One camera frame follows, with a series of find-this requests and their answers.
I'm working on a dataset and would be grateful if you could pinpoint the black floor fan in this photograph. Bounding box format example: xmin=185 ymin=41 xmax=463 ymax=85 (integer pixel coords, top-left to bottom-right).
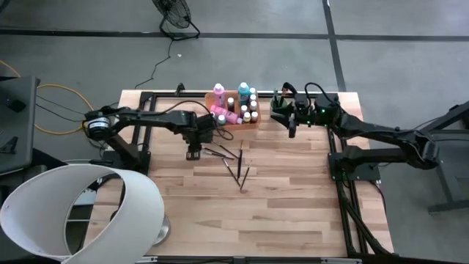
xmin=151 ymin=0 xmax=201 ymax=41

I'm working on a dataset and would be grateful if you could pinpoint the silver metal lamp base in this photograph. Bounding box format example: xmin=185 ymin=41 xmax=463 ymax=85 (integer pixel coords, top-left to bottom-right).
xmin=153 ymin=214 xmax=171 ymax=246

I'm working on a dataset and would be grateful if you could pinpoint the black fan power cable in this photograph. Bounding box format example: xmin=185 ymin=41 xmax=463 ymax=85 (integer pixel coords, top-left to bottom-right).
xmin=134 ymin=38 xmax=173 ymax=90

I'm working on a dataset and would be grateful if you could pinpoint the grey desk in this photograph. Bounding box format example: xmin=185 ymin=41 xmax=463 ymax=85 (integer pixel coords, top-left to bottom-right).
xmin=0 ymin=75 xmax=42 ymax=176

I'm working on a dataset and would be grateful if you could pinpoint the black wedge-shaped object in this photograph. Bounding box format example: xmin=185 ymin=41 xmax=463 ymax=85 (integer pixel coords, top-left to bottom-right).
xmin=0 ymin=136 xmax=18 ymax=154

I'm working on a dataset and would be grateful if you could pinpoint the thick black paintbrush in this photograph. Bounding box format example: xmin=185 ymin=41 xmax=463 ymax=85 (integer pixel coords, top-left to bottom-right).
xmin=221 ymin=157 xmax=242 ymax=187

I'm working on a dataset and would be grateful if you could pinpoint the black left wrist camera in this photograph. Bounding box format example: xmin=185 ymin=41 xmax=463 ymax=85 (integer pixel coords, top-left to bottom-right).
xmin=199 ymin=116 xmax=217 ymax=144

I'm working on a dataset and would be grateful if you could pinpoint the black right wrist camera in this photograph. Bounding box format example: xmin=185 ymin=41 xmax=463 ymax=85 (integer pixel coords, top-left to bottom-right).
xmin=294 ymin=92 xmax=312 ymax=108

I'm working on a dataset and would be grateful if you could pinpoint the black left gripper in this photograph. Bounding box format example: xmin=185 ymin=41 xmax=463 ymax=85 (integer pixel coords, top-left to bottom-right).
xmin=182 ymin=124 xmax=203 ymax=161

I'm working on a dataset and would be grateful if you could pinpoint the white cylindrical lampshade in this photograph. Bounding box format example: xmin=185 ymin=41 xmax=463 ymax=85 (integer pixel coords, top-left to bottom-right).
xmin=0 ymin=164 xmax=166 ymax=264

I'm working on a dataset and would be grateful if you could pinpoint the paintbrush with light tip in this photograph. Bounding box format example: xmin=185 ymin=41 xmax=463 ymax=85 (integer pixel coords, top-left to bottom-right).
xmin=237 ymin=139 xmax=245 ymax=180

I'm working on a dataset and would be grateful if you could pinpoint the pink paint bottle white cap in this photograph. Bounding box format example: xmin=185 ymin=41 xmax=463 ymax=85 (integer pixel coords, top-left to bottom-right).
xmin=213 ymin=83 xmax=226 ymax=107
xmin=210 ymin=105 xmax=243 ymax=125

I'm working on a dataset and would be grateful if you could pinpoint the thin dark paintbrush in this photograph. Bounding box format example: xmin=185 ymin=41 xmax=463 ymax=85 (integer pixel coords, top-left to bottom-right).
xmin=213 ymin=142 xmax=240 ymax=159
xmin=202 ymin=147 xmax=235 ymax=161

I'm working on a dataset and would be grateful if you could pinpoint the black metal stand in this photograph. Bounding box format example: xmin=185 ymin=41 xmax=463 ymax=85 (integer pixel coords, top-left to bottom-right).
xmin=424 ymin=100 xmax=469 ymax=213

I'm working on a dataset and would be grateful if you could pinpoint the black flat device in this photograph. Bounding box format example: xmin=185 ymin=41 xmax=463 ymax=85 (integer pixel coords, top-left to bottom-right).
xmin=0 ymin=86 xmax=27 ymax=113

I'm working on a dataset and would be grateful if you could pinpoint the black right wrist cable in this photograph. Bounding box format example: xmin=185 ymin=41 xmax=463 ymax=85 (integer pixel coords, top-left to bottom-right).
xmin=303 ymin=81 xmax=336 ymax=106

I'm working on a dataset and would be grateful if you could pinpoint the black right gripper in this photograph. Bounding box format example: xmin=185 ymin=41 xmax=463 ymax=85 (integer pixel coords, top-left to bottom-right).
xmin=270 ymin=102 xmax=320 ymax=139

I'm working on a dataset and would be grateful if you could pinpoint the yellow cable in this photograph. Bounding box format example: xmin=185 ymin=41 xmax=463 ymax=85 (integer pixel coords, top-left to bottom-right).
xmin=0 ymin=59 xmax=96 ymax=136

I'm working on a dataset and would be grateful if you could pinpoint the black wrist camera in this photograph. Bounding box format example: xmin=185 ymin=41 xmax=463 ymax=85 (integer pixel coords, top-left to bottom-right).
xmin=199 ymin=116 xmax=217 ymax=144
xmin=294 ymin=92 xmax=312 ymax=108

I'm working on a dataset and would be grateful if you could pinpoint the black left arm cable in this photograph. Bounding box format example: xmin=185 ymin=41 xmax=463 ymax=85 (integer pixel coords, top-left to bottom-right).
xmin=157 ymin=99 xmax=235 ymax=142

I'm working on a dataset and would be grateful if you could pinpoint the green plastic cup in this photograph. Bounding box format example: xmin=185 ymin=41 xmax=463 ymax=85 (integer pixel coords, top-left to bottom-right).
xmin=270 ymin=95 xmax=289 ymax=120

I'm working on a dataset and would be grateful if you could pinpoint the large teal paint bottle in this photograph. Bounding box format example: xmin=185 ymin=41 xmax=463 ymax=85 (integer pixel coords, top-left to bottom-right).
xmin=237 ymin=81 xmax=251 ymax=107

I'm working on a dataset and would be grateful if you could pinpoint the grey handled paintbrush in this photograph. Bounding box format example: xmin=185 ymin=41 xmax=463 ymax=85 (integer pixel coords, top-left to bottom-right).
xmin=239 ymin=164 xmax=253 ymax=191

